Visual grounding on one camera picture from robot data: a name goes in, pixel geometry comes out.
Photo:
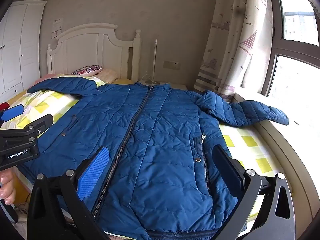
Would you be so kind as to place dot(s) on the white paper notice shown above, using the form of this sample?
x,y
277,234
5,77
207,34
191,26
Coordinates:
x,y
57,24

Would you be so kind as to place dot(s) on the white nightstand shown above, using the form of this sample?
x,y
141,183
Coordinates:
x,y
178,86

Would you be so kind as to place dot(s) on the blue quilted jacket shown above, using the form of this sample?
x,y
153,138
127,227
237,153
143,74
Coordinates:
x,y
155,142

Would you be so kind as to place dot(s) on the white wooden headboard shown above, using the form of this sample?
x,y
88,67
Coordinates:
x,y
82,52

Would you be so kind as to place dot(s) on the yellow checkered bed sheet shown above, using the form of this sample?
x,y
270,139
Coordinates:
x,y
45,105

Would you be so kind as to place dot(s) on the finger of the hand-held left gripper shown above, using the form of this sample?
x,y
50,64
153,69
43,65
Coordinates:
x,y
13,112
37,125

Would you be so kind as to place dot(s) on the red cloth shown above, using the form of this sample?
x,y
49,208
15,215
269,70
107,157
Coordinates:
x,y
3,106

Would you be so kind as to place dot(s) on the white wall switch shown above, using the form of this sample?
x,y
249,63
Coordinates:
x,y
56,34

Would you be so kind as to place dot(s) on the white wardrobe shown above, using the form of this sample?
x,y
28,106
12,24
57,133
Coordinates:
x,y
17,42

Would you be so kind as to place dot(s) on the metal pole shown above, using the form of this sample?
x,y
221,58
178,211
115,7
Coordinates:
x,y
154,60

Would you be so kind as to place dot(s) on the person's left hand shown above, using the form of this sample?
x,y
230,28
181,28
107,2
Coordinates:
x,y
7,187

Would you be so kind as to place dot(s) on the dark framed window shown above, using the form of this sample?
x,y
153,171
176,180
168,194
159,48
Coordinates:
x,y
295,80

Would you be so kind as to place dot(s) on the patterned curtain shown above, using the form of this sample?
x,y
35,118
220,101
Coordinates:
x,y
230,42

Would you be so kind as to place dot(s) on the beige wall socket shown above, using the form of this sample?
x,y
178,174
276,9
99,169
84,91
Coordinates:
x,y
171,65

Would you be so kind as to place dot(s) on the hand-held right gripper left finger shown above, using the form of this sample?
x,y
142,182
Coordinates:
x,y
93,172

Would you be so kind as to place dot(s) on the beige window sill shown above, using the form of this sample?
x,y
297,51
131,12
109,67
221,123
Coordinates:
x,y
300,140

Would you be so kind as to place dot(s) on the pink blanket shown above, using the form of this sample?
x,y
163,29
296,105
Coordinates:
x,y
46,78

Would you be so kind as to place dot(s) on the pale pink pillow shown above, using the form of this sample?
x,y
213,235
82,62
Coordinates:
x,y
108,75

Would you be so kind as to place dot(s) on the floral patterned pillow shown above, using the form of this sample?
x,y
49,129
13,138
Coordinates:
x,y
86,70

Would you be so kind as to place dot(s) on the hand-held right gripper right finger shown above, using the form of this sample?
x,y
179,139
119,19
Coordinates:
x,y
222,170

